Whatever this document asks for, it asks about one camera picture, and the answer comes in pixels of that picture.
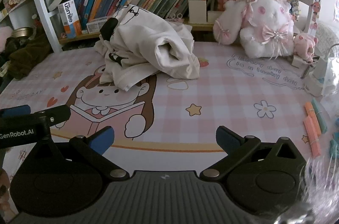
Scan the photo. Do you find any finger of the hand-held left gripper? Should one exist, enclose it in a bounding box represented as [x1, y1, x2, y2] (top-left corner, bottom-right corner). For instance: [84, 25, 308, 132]
[0, 105, 31, 118]
[40, 105, 71, 126]

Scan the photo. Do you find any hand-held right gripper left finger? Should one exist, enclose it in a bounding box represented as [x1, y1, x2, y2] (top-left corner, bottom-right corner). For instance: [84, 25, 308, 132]
[28, 126, 130, 182]

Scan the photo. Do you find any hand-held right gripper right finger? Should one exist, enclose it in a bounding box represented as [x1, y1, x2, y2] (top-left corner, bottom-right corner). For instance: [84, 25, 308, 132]
[200, 126, 305, 181]

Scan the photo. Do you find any white t-shirt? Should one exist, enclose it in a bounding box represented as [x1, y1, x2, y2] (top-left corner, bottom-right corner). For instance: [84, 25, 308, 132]
[94, 4, 200, 92]

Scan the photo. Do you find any pink printed desk mat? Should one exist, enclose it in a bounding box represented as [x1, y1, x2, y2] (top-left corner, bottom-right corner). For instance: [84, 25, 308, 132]
[0, 41, 335, 187]

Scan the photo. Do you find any dark brown cloth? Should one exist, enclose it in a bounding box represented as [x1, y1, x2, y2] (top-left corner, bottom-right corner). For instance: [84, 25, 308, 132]
[5, 33, 53, 80]

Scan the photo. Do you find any pink fluffy cushion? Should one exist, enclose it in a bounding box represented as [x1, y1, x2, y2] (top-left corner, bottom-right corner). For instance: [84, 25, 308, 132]
[0, 26, 12, 51]

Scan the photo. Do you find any round metal tin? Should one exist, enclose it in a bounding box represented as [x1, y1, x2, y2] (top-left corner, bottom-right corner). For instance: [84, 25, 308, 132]
[12, 27, 33, 39]

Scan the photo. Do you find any salmon stick bundle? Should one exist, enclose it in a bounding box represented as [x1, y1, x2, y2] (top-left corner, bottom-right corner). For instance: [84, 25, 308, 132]
[303, 116, 321, 158]

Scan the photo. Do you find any tall white orange box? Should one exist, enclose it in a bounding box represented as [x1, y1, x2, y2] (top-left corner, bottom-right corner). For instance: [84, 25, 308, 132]
[58, 0, 82, 39]

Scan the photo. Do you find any flat white orange box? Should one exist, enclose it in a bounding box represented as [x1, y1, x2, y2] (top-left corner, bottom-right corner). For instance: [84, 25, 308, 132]
[86, 17, 112, 34]

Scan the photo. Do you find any teal stick bundle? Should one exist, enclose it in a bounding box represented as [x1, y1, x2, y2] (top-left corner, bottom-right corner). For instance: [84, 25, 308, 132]
[311, 99, 328, 133]

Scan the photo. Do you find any small white box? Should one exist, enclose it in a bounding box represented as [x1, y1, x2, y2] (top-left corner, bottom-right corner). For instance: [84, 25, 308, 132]
[291, 54, 308, 68]

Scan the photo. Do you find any white plastic device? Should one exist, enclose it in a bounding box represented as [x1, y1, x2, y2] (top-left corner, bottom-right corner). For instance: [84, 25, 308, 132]
[303, 54, 339, 97]

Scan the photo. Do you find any white pink plush bunny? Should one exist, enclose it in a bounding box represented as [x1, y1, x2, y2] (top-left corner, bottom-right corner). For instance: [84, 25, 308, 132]
[213, 0, 298, 59]

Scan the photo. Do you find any small pink plush toy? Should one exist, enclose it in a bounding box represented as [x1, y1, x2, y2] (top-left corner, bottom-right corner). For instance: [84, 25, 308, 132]
[293, 33, 318, 63]

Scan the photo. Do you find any short beige pen holder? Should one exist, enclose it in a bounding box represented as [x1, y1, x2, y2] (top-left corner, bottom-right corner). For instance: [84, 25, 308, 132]
[207, 10, 224, 23]

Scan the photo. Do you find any tall beige pen holder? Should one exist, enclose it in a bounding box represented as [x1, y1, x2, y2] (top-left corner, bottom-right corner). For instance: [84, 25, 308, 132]
[188, 0, 207, 23]

